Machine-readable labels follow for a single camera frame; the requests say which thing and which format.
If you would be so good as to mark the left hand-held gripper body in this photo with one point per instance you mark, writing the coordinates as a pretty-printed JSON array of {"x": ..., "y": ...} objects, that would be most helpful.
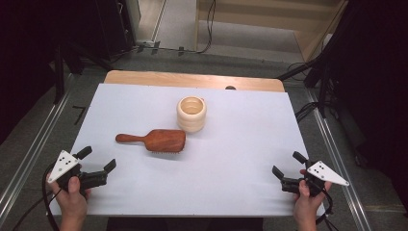
[{"x": 62, "y": 165}]

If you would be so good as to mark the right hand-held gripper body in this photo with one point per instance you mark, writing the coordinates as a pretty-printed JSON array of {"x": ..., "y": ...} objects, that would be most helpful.
[{"x": 324, "y": 172}]

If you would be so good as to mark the brown wooden hairbrush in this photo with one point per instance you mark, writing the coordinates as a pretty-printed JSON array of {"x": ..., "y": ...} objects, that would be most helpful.
[{"x": 165, "y": 141}]

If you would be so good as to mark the cream ribbed cup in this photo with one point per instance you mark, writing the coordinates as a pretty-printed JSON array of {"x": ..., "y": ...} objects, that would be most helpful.
[{"x": 191, "y": 120}]

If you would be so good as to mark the person's right hand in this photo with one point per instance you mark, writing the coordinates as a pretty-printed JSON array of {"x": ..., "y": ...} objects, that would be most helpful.
[{"x": 306, "y": 205}]

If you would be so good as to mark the person's left hand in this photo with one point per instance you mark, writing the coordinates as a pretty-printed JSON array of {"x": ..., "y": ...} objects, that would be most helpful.
[{"x": 72, "y": 202}]

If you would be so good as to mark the white board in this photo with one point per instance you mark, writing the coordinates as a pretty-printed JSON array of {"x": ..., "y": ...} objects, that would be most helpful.
[{"x": 224, "y": 160}]

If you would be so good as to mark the black metal stand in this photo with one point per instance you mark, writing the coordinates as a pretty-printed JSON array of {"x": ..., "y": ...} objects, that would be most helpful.
[
  {"x": 59, "y": 70},
  {"x": 322, "y": 83}
]

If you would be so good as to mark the person's dark legs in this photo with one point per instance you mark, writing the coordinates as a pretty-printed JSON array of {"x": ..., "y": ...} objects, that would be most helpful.
[{"x": 183, "y": 224}]

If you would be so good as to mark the light wooden table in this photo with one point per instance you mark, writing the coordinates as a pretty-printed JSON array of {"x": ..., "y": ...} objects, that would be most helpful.
[{"x": 179, "y": 79}]

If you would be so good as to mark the white power strip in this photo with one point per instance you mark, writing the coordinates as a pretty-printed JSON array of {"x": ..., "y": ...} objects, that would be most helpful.
[{"x": 146, "y": 42}]

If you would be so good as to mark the black cabinet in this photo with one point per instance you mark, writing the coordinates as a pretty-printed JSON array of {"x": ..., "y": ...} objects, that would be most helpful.
[{"x": 112, "y": 29}]

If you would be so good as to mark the light wooden shelf unit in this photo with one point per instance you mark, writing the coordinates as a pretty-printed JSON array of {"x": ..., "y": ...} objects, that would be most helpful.
[{"x": 256, "y": 19}]

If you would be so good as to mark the metal floor rail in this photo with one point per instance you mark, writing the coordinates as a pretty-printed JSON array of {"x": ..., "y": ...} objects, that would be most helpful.
[
  {"x": 340, "y": 166},
  {"x": 35, "y": 141}
]

